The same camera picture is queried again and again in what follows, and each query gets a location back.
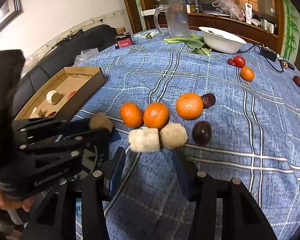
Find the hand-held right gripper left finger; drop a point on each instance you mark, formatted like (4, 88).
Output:
(116, 175)

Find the wooden framed glass partition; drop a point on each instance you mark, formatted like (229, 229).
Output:
(127, 5)

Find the framed wall picture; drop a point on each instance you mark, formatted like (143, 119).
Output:
(5, 12)

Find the person's left hand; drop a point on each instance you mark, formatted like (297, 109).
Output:
(5, 202)

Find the person's black jacket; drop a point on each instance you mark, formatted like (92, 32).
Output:
(5, 92)

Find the white bowl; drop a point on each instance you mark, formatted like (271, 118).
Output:
(222, 42)

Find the black jar with red label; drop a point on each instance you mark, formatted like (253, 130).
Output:
(123, 40)

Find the black leather sofa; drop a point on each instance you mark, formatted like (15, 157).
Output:
(65, 45)

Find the clear plastic pitcher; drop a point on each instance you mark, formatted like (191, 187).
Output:
(176, 21)

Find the white tube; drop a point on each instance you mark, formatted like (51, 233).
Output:
(248, 13)

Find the small brown trinket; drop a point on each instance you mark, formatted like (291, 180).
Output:
(285, 64)

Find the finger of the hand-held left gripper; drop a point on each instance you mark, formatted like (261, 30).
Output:
(90, 140)
(75, 128)

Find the wooden counter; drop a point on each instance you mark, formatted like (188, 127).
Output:
(240, 27)

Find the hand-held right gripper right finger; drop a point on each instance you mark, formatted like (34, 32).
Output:
(183, 175)

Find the small green olive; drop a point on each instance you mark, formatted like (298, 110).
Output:
(148, 36)

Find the small red date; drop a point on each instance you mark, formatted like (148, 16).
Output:
(230, 62)

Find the dark purple passion fruit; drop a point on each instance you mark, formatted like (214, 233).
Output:
(202, 132)

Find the green leafy vegetable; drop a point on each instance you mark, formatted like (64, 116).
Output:
(190, 42)

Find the clear plastic bag with food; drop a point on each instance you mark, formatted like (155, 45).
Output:
(227, 7)

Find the shallow cardboard box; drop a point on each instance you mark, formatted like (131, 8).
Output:
(72, 82)

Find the orange mandarin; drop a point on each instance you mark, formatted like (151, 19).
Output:
(131, 115)
(189, 105)
(247, 73)
(156, 115)

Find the black power adapter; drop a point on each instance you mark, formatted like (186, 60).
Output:
(268, 53)

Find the wide green bamboo wall sticker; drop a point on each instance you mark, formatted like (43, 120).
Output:
(290, 30)

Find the small red tomato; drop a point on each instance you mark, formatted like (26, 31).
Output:
(239, 61)

